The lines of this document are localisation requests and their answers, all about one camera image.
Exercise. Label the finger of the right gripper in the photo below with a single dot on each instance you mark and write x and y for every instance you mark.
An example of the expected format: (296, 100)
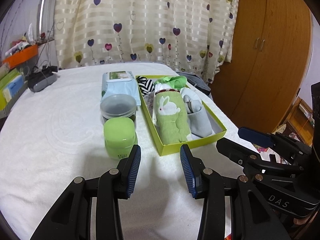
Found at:
(277, 142)
(237, 152)

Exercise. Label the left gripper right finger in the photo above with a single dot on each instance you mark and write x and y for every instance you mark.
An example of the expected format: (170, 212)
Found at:
(251, 216)

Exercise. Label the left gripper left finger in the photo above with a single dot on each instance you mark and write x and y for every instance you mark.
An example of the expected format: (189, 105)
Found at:
(70, 216)

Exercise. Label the grey sock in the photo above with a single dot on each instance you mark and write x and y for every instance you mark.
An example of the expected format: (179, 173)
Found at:
(198, 120)

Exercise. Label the green rabbit sock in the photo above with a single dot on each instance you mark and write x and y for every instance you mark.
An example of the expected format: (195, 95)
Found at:
(172, 118)

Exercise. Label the wooden side furniture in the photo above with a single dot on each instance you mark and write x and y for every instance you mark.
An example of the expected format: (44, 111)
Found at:
(298, 122)

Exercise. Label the green plastic jar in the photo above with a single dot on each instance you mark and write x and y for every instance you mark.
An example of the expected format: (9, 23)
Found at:
(120, 137)

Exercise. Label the wooden wardrobe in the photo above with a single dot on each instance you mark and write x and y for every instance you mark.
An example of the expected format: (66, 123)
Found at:
(270, 55)

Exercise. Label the green-edged white box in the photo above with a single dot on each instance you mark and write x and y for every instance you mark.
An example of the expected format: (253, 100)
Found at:
(148, 107)

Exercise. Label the folded jeans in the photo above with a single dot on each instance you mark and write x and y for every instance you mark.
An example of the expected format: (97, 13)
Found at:
(197, 82)

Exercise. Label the round grey lidded container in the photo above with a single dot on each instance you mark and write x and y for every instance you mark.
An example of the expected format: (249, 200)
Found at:
(118, 106)

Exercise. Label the green cloth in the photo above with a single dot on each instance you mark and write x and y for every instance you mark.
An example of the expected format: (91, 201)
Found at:
(176, 82)

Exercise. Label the white rolled sock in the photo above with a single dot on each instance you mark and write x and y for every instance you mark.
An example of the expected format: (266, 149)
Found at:
(163, 87)

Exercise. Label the striped storage tray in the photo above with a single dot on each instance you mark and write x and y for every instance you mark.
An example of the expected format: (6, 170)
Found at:
(7, 109)

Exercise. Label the black white striped sock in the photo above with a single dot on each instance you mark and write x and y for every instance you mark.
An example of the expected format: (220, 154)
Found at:
(145, 85)

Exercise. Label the wet wipes pack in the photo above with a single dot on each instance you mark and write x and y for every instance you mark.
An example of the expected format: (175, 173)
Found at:
(120, 82)

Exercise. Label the grey VR headset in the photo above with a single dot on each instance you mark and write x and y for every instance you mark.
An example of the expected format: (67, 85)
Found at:
(38, 81)

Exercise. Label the heart pattern curtain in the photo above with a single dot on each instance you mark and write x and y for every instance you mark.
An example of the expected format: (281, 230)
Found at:
(193, 36)

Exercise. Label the blue tissue pack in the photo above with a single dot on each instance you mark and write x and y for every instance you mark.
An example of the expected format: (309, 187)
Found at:
(12, 87)

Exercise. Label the green cardboard box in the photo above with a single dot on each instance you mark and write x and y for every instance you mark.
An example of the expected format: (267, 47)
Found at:
(4, 82)

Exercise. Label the orange tray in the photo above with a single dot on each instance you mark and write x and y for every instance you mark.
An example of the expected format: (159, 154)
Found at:
(21, 56)

